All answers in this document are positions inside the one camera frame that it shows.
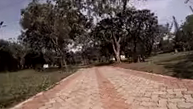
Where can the grass area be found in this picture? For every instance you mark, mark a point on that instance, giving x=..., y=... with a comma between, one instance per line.
x=13, y=88
x=186, y=66

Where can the red brick path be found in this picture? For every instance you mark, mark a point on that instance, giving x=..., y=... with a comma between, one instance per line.
x=88, y=98

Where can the wood of trees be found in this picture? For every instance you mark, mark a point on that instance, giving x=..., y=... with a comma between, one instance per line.
x=48, y=28

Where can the tree with pale forked trunk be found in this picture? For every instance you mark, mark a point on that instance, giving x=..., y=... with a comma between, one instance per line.
x=117, y=52

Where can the pale kerb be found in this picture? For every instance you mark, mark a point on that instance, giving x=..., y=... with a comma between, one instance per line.
x=31, y=97
x=166, y=74

